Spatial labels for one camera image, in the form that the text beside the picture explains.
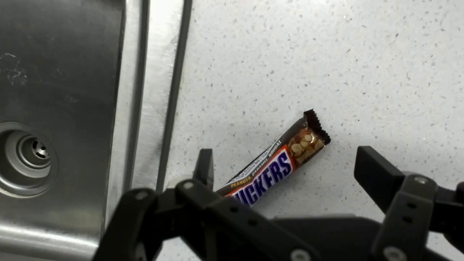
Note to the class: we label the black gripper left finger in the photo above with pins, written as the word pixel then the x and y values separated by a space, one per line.
pixel 145 218

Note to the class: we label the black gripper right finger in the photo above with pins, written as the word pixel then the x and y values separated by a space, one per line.
pixel 406 208

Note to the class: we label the snickers candy bar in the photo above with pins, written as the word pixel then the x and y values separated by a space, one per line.
pixel 275 169

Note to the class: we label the stainless steel double sink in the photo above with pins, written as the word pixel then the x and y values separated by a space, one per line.
pixel 62 97

